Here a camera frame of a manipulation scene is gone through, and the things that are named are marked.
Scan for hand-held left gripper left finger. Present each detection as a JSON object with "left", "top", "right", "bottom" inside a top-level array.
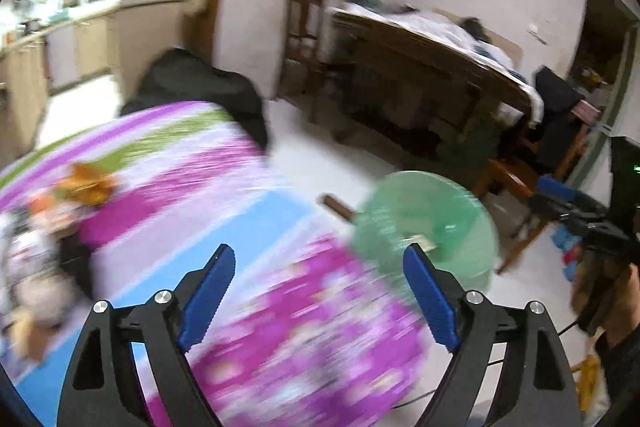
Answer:
[{"left": 56, "top": 244, "right": 237, "bottom": 427}]

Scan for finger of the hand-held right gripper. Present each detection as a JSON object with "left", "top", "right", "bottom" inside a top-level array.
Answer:
[
  {"left": 536, "top": 176, "right": 610, "bottom": 214},
  {"left": 527, "top": 196, "right": 613, "bottom": 238}
]

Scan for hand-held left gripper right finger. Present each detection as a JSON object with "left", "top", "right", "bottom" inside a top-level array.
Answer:
[{"left": 402, "top": 243, "right": 585, "bottom": 427}]

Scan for white red packet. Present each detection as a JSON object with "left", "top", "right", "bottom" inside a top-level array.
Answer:
[{"left": 0, "top": 214, "right": 63, "bottom": 325}]

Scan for person's right forearm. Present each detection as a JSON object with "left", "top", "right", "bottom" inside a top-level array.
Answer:
[{"left": 594, "top": 329, "right": 640, "bottom": 413}]

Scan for person's right hand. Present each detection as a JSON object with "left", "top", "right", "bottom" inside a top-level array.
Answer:
[{"left": 571, "top": 257, "right": 640, "bottom": 348}]

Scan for wooden chair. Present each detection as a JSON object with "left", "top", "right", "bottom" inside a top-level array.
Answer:
[
  {"left": 472, "top": 99, "right": 603, "bottom": 277},
  {"left": 282, "top": 0, "right": 333, "bottom": 124}
]

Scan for dark jacket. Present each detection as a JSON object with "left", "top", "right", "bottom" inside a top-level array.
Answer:
[{"left": 534, "top": 66, "right": 587, "bottom": 175}]

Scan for purple green leaf-print tablecloth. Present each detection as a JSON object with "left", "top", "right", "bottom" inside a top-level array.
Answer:
[{"left": 0, "top": 101, "right": 436, "bottom": 427}]

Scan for brown wooden stick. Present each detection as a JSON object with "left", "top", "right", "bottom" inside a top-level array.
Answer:
[{"left": 320, "top": 193, "right": 357, "bottom": 223}]

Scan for black tissue pack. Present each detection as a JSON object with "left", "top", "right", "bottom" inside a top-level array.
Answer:
[{"left": 57, "top": 234, "right": 98, "bottom": 300}]

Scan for gold cardboard box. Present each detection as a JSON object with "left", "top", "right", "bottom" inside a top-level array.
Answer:
[{"left": 59, "top": 162, "right": 122, "bottom": 206}]

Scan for wooden dining table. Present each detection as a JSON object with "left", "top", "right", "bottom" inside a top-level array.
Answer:
[{"left": 325, "top": 4, "right": 545, "bottom": 160}]

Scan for yellow plastic bag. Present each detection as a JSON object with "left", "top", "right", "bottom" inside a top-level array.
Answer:
[{"left": 575, "top": 351, "right": 610, "bottom": 424}]

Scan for orange white carton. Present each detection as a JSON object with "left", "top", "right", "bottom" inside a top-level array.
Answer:
[{"left": 26, "top": 193, "right": 78, "bottom": 235}]

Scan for black bag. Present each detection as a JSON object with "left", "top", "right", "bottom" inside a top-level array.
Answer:
[{"left": 120, "top": 48, "right": 271, "bottom": 154}]

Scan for beige kitchen cabinets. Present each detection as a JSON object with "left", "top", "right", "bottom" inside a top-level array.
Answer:
[{"left": 0, "top": 0, "right": 201, "bottom": 120}]

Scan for green door frame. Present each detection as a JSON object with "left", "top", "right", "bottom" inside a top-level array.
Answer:
[{"left": 570, "top": 0, "right": 640, "bottom": 188}]

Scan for brown wooden door frame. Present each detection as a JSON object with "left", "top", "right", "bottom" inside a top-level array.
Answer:
[{"left": 192, "top": 0, "right": 237, "bottom": 74}]

